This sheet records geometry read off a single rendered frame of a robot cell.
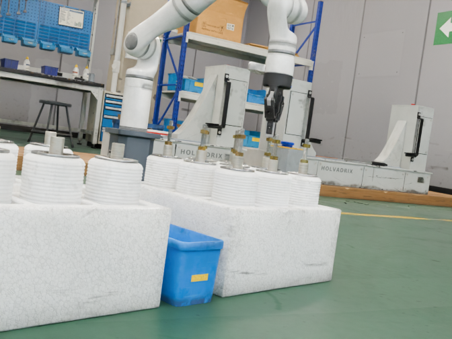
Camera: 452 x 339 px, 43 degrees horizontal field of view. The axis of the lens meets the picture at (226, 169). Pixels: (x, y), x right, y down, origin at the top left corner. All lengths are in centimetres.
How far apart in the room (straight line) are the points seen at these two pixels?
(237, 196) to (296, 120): 296
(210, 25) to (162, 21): 494
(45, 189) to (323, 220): 70
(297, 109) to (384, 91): 402
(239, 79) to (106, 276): 301
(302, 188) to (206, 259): 38
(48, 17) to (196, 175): 629
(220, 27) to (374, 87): 250
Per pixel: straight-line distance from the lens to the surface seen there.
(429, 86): 755
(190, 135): 382
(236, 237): 115
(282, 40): 147
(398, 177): 477
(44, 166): 91
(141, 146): 188
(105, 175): 98
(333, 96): 882
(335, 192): 424
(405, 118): 504
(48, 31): 744
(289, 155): 162
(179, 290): 106
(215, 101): 387
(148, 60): 195
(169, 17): 183
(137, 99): 189
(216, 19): 683
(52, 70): 694
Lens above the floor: 31
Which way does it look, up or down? 3 degrees down
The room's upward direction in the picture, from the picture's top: 8 degrees clockwise
